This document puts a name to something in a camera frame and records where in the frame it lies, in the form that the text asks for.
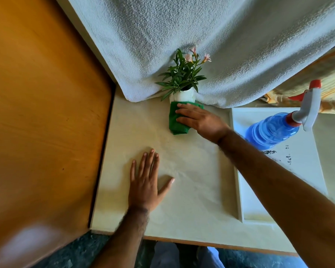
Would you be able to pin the person's left thumb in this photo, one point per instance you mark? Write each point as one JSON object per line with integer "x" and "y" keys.
{"x": 166, "y": 187}

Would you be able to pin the person's right hand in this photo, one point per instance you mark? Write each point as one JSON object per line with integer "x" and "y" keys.
{"x": 203, "y": 122}

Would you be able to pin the person's left middle finger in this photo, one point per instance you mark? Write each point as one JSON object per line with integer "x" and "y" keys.
{"x": 150, "y": 163}

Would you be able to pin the green cleaning cloth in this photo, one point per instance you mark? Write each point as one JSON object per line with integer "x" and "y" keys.
{"x": 176, "y": 125}

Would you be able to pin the white textured towel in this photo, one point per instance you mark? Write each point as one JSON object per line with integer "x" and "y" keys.
{"x": 240, "y": 39}

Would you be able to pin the blue spray bottle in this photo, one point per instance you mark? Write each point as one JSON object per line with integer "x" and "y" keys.
{"x": 270, "y": 130}

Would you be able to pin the person's left forearm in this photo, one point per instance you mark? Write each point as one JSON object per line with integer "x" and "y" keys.
{"x": 125, "y": 240}

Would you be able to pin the person's left hand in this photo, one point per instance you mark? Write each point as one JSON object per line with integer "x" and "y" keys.
{"x": 143, "y": 189}

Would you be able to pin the person's right forearm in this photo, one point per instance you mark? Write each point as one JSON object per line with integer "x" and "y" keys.
{"x": 282, "y": 192}

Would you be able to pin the person's legs in jeans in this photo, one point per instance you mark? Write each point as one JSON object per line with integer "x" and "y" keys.
{"x": 212, "y": 258}

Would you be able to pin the orange wooden cabinet panel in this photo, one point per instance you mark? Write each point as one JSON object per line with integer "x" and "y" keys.
{"x": 44, "y": 122}

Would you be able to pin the person's right fingers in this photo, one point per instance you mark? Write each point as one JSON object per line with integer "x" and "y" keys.
{"x": 188, "y": 113}

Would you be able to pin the person's left little finger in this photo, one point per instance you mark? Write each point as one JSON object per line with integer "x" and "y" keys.
{"x": 133, "y": 170}

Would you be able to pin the white plant pot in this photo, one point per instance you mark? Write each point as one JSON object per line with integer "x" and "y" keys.
{"x": 185, "y": 95}

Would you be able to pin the yellow striped cloth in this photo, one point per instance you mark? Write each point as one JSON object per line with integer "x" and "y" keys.
{"x": 323, "y": 80}

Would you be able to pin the white tray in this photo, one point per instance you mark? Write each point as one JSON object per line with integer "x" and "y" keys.
{"x": 301, "y": 161}

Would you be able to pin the green plant with pink flowers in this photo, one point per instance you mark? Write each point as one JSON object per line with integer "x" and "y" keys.
{"x": 183, "y": 73}

